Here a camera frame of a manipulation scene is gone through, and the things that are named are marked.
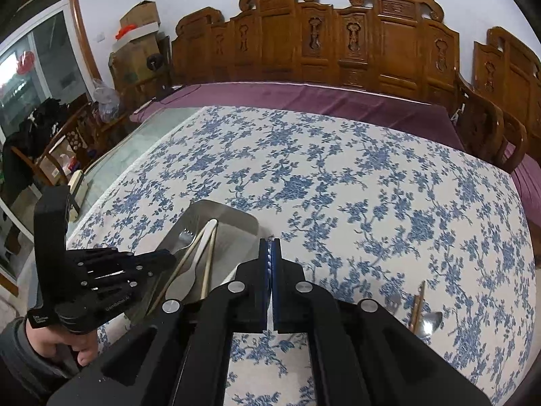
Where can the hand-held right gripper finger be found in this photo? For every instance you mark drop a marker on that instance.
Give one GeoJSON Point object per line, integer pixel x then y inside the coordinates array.
{"type": "Point", "coordinates": [275, 270]}
{"type": "Point", "coordinates": [265, 270]}

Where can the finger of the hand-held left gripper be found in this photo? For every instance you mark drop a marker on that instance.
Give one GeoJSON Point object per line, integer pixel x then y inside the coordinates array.
{"type": "Point", "coordinates": [118, 280]}
{"type": "Point", "coordinates": [139, 259]}

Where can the metal fork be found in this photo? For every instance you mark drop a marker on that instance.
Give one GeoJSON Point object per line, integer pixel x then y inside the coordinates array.
{"type": "Point", "coordinates": [185, 239]}

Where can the metal tray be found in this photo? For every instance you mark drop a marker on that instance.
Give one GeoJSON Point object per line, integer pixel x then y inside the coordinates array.
{"type": "Point", "coordinates": [236, 228]}

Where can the white spoon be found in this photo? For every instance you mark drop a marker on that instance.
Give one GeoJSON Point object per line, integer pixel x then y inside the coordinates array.
{"type": "Point", "coordinates": [202, 243]}

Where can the person's left forearm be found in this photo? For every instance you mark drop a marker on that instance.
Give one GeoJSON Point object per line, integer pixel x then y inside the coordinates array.
{"type": "Point", "coordinates": [21, 363]}

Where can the person's left hand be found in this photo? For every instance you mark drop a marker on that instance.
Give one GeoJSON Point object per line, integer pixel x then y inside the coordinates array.
{"type": "Point", "coordinates": [50, 342]}

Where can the wooden side chair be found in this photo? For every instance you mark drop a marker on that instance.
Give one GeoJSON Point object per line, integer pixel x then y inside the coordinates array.
{"type": "Point", "coordinates": [72, 135]}

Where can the black clothes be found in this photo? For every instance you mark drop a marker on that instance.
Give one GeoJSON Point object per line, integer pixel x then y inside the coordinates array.
{"type": "Point", "coordinates": [29, 135]}

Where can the blue floral tablecloth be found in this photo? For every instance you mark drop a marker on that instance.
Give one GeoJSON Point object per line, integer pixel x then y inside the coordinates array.
{"type": "Point", "coordinates": [338, 177]}

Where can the clear plastic bag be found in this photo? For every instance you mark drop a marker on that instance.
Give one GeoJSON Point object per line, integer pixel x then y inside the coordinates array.
{"type": "Point", "coordinates": [105, 99]}

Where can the metal spoon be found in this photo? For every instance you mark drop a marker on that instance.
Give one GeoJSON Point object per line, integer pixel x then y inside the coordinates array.
{"type": "Point", "coordinates": [432, 319]}

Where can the purple sofa cushion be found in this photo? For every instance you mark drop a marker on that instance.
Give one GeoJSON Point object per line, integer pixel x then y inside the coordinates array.
{"type": "Point", "coordinates": [321, 101]}

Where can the glass sliding door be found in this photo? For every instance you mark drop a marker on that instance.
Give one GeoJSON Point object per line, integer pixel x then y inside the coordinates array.
{"type": "Point", "coordinates": [38, 63]}

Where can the large cardboard carton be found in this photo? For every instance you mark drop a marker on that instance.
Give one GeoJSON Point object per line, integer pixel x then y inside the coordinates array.
{"type": "Point", "coordinates": [131, 67]}

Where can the white flat board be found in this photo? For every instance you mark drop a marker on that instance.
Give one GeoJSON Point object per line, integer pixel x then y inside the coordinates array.
{"type": "Point", "coordinates": [135, 38]}

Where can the red plastic bag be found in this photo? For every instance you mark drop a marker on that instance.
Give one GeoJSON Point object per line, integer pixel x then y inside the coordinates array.
{"type": "Point", "coordinates": [126, 32]}

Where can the carved wooden sofa bench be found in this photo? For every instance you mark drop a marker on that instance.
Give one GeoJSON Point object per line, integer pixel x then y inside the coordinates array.
{"type": "Point", "coordinates": [321, 42]}

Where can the small cardboard box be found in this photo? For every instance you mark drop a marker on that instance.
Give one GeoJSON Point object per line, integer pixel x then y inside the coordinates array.
{"type": "Point", "coordinates": [141, 15]}

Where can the purple chair cushion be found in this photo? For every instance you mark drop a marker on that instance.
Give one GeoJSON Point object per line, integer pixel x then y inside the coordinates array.
{"type": "Point", "coordinates": [530, 186]}

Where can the carved wooden armchair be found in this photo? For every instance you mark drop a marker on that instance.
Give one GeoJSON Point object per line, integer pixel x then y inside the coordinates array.
{"type": "Point", "coordinates": [498, 89]}

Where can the wooden door frame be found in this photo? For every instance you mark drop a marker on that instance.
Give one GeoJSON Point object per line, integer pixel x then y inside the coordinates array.
{"type": "Point", "coordinates": [82, 29]}

